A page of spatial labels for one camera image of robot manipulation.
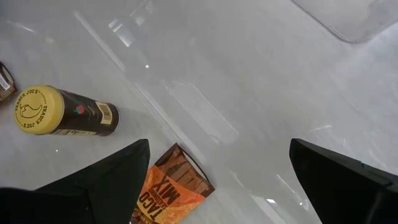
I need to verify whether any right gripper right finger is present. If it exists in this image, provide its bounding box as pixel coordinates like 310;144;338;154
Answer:
289;139;398;224

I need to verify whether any orange taco seasoning packet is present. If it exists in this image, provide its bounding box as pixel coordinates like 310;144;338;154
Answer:
0;61;18;105
129;142;216;224

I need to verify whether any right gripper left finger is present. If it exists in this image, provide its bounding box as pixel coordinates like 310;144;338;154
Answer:
0;139;151;224

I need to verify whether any spice jar with yellow lid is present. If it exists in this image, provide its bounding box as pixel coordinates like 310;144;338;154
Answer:
14;85;121;137

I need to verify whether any clear plastic bin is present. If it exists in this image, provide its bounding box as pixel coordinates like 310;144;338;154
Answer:
290;0;398;44

